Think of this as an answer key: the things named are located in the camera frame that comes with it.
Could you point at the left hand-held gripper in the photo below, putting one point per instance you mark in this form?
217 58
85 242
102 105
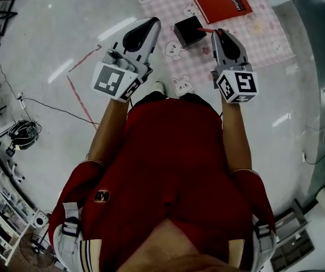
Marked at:
108 79

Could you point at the person's left shoe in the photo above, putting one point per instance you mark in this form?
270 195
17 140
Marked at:
159 87

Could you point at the black power adapter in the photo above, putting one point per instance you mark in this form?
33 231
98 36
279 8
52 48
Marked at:
10 152

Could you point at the person's right forearm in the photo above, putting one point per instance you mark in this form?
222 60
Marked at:
236 137

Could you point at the red floor tape line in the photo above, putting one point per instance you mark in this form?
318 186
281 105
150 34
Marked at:
80 101

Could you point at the small white appliance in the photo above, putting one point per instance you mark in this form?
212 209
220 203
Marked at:
40 221

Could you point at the pink checked rabbit mat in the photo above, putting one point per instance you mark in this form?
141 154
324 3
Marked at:
260 42

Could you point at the red thin stick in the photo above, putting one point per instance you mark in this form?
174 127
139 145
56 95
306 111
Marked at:
205 29

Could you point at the white power strip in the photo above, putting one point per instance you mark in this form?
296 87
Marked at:
21 100

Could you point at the small black box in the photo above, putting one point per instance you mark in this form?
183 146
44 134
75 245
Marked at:
189 31

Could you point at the grey shelf unit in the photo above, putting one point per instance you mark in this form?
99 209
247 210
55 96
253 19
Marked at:
292 237

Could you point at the person's red shirt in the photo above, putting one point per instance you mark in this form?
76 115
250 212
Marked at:
173 157

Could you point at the black floor fan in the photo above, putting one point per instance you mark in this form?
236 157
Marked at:
35 249

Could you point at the person's neck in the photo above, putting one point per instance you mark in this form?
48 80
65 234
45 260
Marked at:
176 251

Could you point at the white storage shelf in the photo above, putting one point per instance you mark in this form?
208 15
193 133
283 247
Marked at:
1 217

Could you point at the white chair base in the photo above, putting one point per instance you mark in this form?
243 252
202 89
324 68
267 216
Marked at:
16 173

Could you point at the red notebook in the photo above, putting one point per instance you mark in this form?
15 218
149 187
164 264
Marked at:
222 3

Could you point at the person's left forearm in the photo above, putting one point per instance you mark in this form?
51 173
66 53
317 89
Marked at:
108 132

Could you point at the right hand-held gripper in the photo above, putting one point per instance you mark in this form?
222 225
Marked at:
240 84

